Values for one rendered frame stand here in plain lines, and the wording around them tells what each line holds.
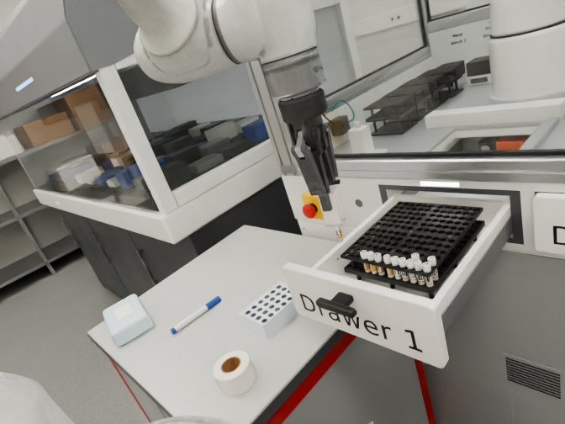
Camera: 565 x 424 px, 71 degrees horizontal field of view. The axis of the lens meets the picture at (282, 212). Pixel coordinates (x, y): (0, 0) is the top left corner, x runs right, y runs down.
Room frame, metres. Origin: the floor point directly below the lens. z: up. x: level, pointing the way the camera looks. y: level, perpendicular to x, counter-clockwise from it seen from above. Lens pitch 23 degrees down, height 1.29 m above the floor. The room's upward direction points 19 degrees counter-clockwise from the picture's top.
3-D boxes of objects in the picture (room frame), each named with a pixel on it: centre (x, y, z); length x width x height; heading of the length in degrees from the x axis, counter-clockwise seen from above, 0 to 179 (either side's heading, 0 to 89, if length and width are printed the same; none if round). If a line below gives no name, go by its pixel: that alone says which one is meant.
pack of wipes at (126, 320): (0.88, 0.46, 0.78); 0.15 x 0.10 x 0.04; 26
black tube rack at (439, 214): (0.64, -0.22, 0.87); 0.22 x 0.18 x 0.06; 128
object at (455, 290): (0.65, -0.23, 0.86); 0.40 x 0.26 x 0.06; 128
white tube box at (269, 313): (0.72, 0.08, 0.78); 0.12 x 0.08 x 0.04; 126
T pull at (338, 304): (0.50, -0.04, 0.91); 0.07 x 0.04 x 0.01; 38
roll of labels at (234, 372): (0.57, 0.18, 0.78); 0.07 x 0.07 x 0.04
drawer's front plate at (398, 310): (0.52, -0.06, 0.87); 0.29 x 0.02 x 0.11; 38
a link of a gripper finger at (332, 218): (0.64, -0.08, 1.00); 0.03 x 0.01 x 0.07; 58
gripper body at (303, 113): (0.64, -0.09, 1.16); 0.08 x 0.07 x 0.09; 148
